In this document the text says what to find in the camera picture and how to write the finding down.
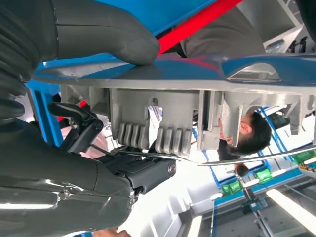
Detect blue metal shelf rack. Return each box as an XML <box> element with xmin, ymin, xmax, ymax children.
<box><xmin>25</xmin><ymin>0</ymin><xmax>218</xmax><ymax>148</ymax></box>

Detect red barrier belt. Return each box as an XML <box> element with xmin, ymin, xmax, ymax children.
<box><xmin>158</xmin><ymin>0</ymin><xmax>244</xmax><ymax>55</ymax></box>

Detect person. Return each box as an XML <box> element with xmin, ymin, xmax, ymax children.
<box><xmin>180</xmin><ymin>6</ymin><xmax>272</xmax><ymax>177</ymax></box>

